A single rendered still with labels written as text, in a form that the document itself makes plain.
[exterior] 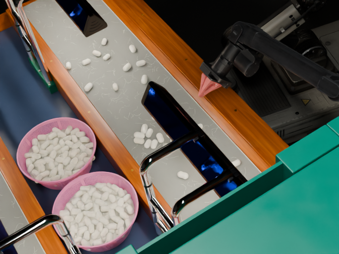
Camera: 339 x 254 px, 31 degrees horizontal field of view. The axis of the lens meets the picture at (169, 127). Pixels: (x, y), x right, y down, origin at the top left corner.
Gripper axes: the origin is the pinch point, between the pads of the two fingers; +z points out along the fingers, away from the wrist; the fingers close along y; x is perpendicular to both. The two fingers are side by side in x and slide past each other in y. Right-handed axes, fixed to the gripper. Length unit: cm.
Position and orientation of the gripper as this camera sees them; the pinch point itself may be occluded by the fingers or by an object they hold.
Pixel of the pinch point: (201, 94)
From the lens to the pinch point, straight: 198.5
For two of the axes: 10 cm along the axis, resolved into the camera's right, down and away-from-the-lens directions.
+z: -5.6, 7.7, 3.2
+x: 6.4, 1.6, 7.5
